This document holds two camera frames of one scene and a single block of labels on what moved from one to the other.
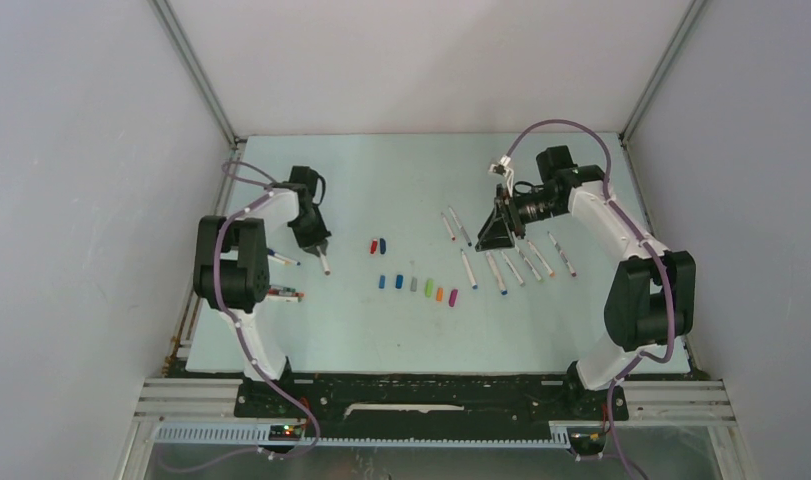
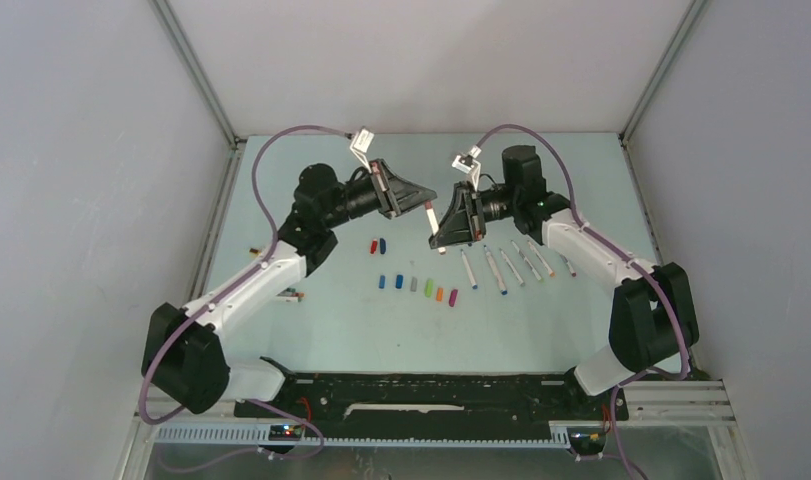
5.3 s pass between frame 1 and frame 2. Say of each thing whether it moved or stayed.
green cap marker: stayed
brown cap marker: moved
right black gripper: moved
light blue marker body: stayed
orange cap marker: stayed
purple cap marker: stayed
